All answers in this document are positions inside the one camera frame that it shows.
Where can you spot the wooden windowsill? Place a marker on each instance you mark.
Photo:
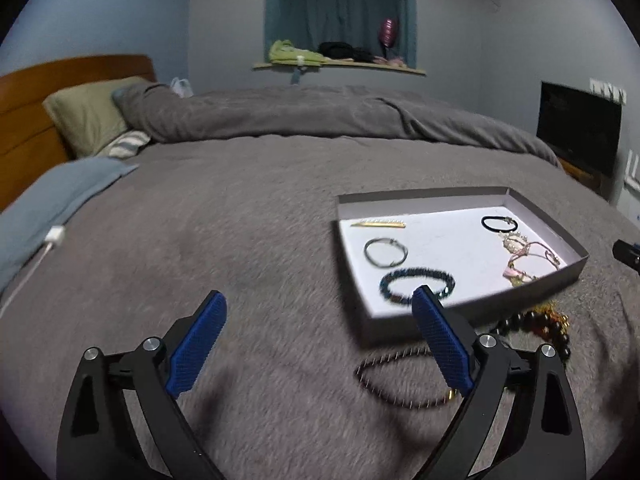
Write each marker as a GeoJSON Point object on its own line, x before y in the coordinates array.
{"type": "Point", "coordinates": [350, 67]}

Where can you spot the grey duvet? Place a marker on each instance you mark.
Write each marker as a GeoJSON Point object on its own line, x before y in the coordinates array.
{"type": "Point", "coordinates": [300, 115]}

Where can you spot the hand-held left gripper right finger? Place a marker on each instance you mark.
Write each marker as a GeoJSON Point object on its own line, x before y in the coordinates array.
{"type": "Point", "coordinates": [442, 342]}

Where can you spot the pink cloth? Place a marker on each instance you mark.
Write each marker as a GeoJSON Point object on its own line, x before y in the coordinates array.
{"type": "Point", "coordinates": [392, 61]}

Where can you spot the black cloth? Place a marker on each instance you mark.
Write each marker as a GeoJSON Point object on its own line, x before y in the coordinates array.
{"type": "Point", "coordinates": [345, 51]}

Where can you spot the striped pillow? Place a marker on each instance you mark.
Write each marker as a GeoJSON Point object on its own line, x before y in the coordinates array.
{"type": "Point", "coordinates": [125, 145]}

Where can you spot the green cloth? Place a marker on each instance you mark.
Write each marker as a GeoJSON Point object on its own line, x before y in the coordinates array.
{"type": "Point", "coordinates": [290, 52]}

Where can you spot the wooden headboard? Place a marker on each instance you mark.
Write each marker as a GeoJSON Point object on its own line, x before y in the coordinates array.
{"type": "Point", "coordinates": [30, 95]}

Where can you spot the white wall hooks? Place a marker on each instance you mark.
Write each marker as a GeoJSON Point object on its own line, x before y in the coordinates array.
{"type": "Point", "coordinates": [607, 91]}

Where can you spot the thin silver bangle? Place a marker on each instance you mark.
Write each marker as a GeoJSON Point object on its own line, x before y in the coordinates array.
{"type": "Point", "coordinates": [367, 255]}

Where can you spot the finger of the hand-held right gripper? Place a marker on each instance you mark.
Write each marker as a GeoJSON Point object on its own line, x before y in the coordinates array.
{"type": "Point", "coordinates": [627, 254]}

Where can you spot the wooden television stand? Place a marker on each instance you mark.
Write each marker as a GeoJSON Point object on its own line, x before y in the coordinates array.
{"type": "Point", "coordinates": [582, 172]}

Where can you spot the black television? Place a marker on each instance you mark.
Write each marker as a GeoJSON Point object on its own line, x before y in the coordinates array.
{"type": "Point", "coordinates": [577, 127]}

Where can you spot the gold pearl brooch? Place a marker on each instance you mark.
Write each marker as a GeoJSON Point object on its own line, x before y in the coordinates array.
{"type": "Point", "coordinates": [512, 244]}

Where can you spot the grey bedspread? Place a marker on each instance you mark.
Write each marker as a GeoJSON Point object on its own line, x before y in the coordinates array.
{"type": "Point", "coordinates": [225, 220]}

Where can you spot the olive green pillow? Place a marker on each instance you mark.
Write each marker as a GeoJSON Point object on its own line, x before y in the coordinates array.
{"type": "Point", "coordinates": [90, 115]}

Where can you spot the gold hair clip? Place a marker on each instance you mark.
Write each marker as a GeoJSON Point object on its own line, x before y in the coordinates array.
{"type": "Point", "coordinates": [380, 223]}

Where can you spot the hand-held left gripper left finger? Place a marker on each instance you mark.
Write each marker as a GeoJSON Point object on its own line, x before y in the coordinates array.
{"type": "Point", "coordinates": [197, 345]}

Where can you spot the teal window curtain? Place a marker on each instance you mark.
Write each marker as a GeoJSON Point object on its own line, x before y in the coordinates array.
{"type": "Point", "coordinates": [340, 5]}

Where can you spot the white plastic bag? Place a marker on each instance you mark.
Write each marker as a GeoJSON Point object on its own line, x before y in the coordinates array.
{"type": "Point", "coordinates": [181, 87]}

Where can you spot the blue blanket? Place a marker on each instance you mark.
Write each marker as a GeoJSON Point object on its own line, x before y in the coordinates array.
{"type": "Point", "coordinates": [50, 195]}

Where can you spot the grey cardboard box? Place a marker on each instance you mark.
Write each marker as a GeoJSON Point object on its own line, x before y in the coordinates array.
{"type": "Point", "coordinates": [450, 250]}

